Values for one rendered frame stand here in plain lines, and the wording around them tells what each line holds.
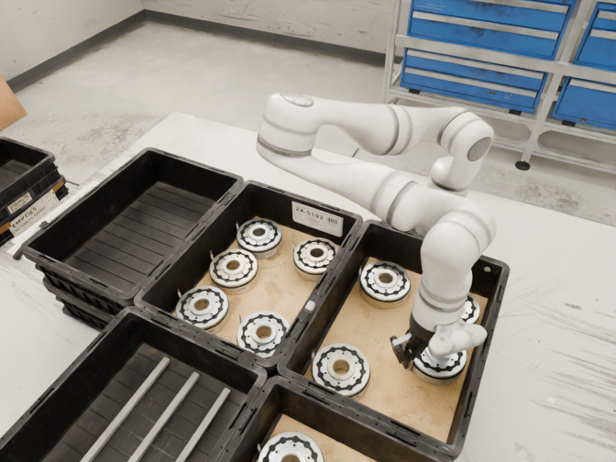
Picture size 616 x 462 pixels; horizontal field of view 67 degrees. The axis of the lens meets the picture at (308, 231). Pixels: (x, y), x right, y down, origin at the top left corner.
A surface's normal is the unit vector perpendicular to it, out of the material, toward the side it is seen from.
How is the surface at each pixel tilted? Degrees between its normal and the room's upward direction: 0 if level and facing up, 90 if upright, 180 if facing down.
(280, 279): 0
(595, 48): 90
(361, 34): 90
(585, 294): 0
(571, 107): 90
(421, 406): 0
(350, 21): 90
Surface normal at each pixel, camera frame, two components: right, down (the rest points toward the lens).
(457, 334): -0.04, -0.77
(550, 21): -0.43, 0.65
